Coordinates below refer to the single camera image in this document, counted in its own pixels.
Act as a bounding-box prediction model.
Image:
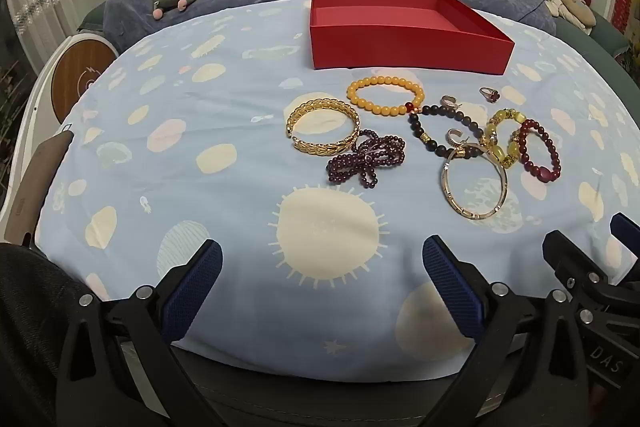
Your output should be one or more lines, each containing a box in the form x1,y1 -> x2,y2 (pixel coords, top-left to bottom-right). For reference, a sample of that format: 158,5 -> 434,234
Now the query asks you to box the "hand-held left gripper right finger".
422,234 -> 591,427

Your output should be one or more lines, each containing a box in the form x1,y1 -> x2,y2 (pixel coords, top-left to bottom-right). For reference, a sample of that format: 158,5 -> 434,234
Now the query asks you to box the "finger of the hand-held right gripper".
610,212 -> 640,280
542,229 -> 608,308

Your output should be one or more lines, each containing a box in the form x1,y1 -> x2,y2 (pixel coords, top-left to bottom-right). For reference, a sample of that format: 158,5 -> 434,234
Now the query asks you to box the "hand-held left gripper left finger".
55,238 -> 226,427

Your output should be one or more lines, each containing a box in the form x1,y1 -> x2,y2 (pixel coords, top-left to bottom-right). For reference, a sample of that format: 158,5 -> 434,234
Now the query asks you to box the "dark red bead bracelet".
517,119 -> 562,184

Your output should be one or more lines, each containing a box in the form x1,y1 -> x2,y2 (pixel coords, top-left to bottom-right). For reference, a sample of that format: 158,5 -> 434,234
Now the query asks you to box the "thin gold bangle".
440,144 -> 509,221

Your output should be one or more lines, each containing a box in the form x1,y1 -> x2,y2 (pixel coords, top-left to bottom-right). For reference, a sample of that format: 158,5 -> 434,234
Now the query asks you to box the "dark purple bead strand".
326,129 -> 407,188

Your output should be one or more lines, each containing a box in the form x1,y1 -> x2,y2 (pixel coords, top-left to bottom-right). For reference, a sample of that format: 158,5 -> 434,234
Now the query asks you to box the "yellow green bead bracelet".
481,108 -> 528,168

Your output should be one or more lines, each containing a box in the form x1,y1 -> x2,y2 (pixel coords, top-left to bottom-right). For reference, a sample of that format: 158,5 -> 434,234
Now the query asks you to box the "black bead bracelet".
407,104 -> 481,160

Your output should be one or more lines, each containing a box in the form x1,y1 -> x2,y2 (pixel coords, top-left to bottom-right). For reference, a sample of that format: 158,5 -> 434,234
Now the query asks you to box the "gold woven bangle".
286,97 -> 362,156

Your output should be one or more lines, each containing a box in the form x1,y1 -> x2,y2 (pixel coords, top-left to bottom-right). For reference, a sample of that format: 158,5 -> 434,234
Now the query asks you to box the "red cardboard box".
308,0 -> 516,75

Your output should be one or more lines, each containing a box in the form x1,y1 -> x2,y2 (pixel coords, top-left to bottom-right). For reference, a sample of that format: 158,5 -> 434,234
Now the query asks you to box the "light blue planet print sheet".
37,0 -> 640,383

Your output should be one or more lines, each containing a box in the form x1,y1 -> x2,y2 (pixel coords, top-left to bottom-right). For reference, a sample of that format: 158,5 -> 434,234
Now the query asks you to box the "green upholstered bed edge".
505,0 -> 640,82

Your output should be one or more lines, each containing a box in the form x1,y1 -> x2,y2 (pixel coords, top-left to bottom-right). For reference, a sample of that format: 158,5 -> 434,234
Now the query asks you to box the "beige spotted plush toy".
542,0 -> 598,35

